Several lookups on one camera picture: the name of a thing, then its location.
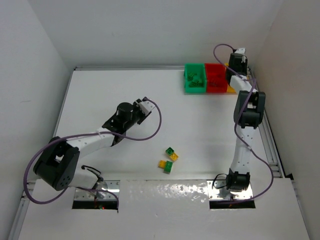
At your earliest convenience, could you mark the green and yellow lego stack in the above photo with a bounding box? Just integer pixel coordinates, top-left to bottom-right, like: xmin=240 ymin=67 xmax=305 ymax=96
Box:
xmin=165 ymin=147 xmax=179 ymax=162

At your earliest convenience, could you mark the yellow green lego block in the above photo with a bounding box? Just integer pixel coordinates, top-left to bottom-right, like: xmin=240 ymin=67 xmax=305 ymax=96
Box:
xmin=158 ymin=160 xmax=173 ymax=174

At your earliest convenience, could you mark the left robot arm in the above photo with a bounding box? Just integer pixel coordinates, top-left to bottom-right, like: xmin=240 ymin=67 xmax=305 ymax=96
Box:
xmin=33 ymin=97 xmax=155 ymax=191

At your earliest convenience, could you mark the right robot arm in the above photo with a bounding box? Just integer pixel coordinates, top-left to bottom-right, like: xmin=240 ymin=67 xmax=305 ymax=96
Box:
xmin=226 ymin=48 xmax=266 ymax=192

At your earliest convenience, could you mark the red storage bin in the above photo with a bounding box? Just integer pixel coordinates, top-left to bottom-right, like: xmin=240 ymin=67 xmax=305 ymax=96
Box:
xmin=204 ymin=63 xmax=228 ymax=94

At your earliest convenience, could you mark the yellow storage bin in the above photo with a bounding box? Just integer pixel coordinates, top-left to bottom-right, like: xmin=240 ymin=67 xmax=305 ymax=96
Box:
xmin=225 ymin=63 xmax=252 ymax=94

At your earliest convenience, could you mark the green storage bin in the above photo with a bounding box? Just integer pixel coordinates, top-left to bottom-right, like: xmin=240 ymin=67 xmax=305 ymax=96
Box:
xmin=183 ymin=63 xmax=207 ymax=94

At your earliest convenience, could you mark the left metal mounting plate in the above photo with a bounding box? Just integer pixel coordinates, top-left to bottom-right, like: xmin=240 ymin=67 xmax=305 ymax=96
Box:
xmin=74 ymin=180 xmax=120 ymax=201

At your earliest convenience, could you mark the metal mounting plate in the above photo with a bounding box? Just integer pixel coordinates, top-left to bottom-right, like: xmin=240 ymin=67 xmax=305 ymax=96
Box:
xmin=74 ymin=180 xmax=120 ymax=201
xmin=207 ymin=179 xmax=253 ymax=201

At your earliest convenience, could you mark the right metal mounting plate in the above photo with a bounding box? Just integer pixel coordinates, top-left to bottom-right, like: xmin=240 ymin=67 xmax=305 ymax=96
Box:
xmin=207 ymin=179 xmax=253 ymax=201

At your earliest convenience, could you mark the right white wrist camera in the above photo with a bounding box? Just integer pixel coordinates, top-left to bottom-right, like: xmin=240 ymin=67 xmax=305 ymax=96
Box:
xmin=234 ymin=47 xmax=246 ymax=55

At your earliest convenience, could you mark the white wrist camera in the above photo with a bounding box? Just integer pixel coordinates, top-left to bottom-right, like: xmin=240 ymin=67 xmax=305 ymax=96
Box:
xmin=138 ymin=97 xmax=156 ymax=116
xmin=234 ymin=47 xmax=246 ymax=55

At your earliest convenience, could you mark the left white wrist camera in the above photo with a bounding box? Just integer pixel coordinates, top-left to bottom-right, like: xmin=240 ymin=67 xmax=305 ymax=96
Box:
xmin=138 ymin=97 xmax=156 ymax=116

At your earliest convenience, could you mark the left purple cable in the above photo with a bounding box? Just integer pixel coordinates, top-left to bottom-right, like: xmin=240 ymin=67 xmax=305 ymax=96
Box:
xmin=23 ymin=98 xmax=163 ymax=205

